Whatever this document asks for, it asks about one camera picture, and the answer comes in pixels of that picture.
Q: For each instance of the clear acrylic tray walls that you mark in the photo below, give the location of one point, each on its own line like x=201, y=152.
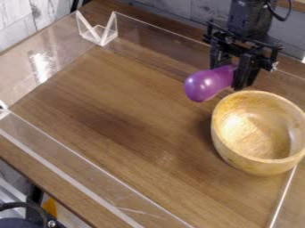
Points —
x=99, y=128

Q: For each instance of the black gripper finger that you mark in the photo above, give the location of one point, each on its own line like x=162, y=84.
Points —
x=246, y=71
x=219, y=56

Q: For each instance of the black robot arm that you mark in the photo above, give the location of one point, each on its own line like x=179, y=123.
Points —
x=242, y=38

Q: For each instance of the clear acrylic corner bracket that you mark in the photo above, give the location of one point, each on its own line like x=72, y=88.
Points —
x=98, y=34

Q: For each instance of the purple toy eggplant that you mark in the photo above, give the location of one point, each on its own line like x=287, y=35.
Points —
x=203, y=84

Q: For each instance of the black clamp with screw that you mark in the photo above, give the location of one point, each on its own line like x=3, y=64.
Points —
x=39, y=217

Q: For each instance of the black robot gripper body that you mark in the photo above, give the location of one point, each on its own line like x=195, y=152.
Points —
x=243, y=32

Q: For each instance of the brown wooden bowl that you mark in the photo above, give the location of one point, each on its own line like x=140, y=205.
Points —
x=258, y=132

